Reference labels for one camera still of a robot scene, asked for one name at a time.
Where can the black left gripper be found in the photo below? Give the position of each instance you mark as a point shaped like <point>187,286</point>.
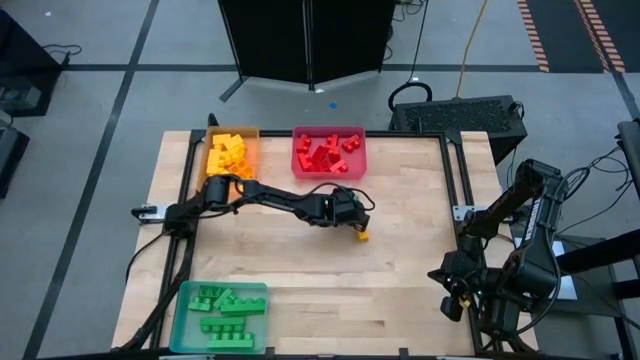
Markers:
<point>347,207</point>

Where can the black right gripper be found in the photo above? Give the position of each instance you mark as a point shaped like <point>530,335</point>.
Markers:
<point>462,272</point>

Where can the red building block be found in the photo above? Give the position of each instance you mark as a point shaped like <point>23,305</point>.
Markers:
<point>334,156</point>
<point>320,154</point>
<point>305,161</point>
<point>303,144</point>
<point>351,143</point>
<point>340,166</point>
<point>318,167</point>
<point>332,141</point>

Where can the long green building block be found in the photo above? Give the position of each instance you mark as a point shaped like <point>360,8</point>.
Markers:
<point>222,325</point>
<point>231,341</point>
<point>243,306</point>

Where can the small green building block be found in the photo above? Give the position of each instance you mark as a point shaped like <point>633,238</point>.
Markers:
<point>210,290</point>
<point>200,303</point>
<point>223,298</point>

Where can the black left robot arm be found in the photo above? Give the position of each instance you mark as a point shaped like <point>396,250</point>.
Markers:
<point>280,199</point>

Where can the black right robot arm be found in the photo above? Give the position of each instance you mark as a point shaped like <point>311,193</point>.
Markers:
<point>537,225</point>

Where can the red translucent plastic bin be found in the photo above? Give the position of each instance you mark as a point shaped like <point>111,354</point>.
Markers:
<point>361,165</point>

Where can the white paper sheet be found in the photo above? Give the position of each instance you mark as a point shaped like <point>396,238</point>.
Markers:
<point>568,290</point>

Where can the orange translucent plastic bin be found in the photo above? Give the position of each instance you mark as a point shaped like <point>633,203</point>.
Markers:
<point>253,150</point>

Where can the black perforated computer case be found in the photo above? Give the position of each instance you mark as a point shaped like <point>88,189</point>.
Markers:
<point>460,117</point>

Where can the grey side table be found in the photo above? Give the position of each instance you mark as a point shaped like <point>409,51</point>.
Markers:
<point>595,320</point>

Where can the black metal beam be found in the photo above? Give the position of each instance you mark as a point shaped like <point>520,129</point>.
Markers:
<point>600,250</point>

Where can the teal translucent plastic bin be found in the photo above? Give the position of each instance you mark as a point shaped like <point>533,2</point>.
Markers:
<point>182,330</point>

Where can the black striped floor mat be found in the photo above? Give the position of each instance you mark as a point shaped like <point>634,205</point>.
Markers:
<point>565,30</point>

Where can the dark equipment case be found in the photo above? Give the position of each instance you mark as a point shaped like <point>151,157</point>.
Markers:
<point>10,155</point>

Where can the black furniture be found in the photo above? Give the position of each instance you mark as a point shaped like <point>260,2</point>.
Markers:
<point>25,65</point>

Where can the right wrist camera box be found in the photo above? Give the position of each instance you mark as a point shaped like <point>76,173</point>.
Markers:
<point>451,307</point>

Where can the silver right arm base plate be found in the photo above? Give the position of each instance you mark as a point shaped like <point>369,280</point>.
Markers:
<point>464,212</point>

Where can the black metal table frame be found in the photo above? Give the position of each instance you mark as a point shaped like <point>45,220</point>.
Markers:
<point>380,133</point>

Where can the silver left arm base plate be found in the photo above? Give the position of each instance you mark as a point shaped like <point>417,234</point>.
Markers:
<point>150,212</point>

